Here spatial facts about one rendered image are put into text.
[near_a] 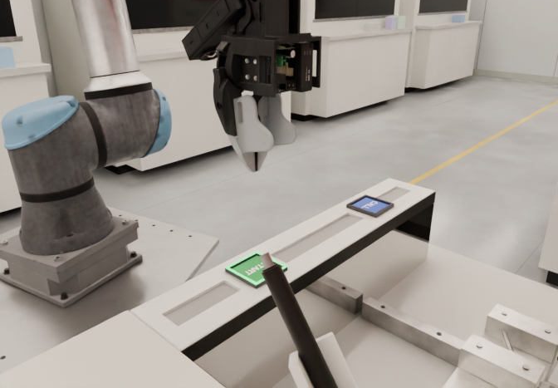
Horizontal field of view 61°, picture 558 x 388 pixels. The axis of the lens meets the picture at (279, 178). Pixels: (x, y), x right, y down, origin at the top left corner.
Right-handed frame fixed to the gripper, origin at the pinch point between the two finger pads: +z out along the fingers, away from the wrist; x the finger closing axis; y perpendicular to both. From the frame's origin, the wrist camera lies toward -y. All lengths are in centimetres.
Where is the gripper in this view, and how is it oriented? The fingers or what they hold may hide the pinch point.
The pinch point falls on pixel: (250, 159)
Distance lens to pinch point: 54.5
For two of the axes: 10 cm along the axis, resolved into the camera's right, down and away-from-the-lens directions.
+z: 0.0, 9.3, 3.6
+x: 6.8, -2.7, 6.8
